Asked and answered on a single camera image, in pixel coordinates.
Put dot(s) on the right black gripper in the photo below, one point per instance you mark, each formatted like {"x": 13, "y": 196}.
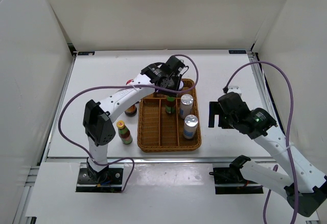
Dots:
{"x": 215, "y": 108}

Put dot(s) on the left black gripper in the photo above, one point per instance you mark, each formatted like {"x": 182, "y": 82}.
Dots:
{"x": 177, "y": 80}

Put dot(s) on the purple lid dark jar front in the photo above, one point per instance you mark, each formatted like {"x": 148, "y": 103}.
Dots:
{"x": 181, "y": 86}

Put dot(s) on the purple lid dark jar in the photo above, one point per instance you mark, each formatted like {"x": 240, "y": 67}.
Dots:
{"x": 158, "y": 95}
{"x": 181, "y": 86}

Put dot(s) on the silver white can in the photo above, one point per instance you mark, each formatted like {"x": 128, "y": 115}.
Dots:
{"x": 186, "y": 105}
{"x": 190, "y": 126}

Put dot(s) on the yellow cap sauce bottle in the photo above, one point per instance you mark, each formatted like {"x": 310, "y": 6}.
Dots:
{"x": 170, "y": 105}
{"x": 124, "y": 132}

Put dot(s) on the silver top white can front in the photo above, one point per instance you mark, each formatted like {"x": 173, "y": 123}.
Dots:
{"x": 190, "y": 126}

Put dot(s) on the yellow cap sauce bottle front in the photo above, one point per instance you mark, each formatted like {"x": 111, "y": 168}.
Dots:
{"x": 124, "y": 132}

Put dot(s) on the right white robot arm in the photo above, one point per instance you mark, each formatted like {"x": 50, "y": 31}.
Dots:
{"x": 303, "y": 185}

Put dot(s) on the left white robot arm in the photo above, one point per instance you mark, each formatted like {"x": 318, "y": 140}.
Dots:
{"x": 99, "y": 116}

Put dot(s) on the wicker divided basket tray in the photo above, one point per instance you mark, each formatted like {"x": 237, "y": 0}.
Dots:
{"x": 160, "y": 132}

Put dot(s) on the red lid sauce jar front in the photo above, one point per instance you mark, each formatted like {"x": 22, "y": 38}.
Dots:
{"x": 131, "y": 111}

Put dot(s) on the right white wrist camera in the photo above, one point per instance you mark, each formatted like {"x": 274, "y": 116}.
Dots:
{"x": 235, "y": 89}

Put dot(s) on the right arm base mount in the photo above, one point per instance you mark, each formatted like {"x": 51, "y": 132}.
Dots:
{"x": 228, "y": 180}

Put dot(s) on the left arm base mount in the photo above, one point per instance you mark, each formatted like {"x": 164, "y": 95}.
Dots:
{"x": 108, "y": 180}

